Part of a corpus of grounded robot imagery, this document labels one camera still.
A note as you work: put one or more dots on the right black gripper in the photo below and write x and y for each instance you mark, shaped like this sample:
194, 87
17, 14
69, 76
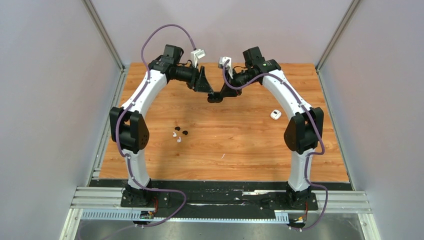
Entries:
227, 91

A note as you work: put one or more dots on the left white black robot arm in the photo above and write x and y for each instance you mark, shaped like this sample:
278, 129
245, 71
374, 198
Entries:
128, 126

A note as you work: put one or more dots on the white slotted cable duct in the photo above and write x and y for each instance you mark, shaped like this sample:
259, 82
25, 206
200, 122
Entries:
138, 216

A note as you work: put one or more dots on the black earbud charging case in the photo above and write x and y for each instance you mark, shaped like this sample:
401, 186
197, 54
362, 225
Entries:
214, 98

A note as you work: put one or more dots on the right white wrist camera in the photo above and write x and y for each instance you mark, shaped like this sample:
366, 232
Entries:
225, 64

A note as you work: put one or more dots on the left aluminium frame post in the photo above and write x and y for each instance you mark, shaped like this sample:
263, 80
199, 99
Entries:
95, 17

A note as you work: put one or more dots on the right aluminium frame post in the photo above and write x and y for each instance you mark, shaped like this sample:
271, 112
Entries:
346, 18

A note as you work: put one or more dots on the aluminium frame post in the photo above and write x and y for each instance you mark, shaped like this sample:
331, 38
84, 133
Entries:
95, 17
346, 18

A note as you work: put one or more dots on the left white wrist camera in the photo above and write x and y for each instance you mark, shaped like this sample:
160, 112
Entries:
196, 55

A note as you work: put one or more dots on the white earbud charging case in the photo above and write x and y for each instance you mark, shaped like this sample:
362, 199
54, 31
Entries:
275, 114

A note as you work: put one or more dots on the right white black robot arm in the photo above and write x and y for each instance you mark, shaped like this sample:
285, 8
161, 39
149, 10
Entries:
303, 133

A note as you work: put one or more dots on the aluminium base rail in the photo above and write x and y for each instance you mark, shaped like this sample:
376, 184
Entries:
335, 201

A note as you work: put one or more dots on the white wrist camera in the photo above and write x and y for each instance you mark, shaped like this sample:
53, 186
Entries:
196, 55
225, 64

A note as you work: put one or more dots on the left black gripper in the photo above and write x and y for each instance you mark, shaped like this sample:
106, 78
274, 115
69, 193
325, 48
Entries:
204, 86

